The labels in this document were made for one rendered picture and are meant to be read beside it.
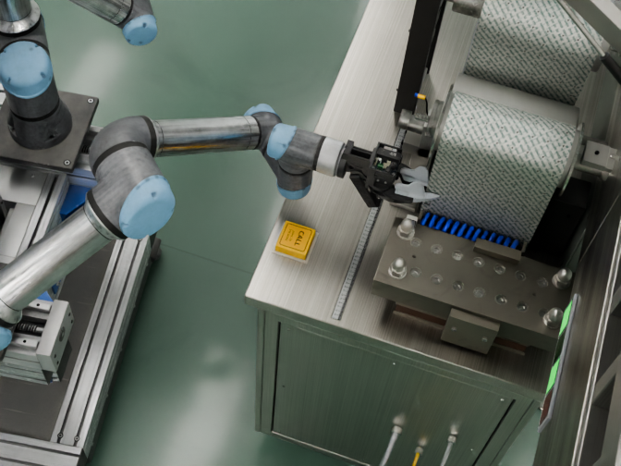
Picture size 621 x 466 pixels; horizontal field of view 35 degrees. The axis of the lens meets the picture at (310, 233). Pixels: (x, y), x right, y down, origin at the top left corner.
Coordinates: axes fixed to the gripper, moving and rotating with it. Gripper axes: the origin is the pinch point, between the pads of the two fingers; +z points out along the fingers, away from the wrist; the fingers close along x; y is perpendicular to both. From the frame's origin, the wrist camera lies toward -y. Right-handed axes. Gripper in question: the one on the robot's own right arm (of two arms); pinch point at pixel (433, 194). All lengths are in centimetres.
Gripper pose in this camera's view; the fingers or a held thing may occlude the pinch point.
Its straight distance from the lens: 203.9
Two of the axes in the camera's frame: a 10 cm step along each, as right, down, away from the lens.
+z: 9.5, 3.0, -1.2
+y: 0.6, -5.2, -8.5
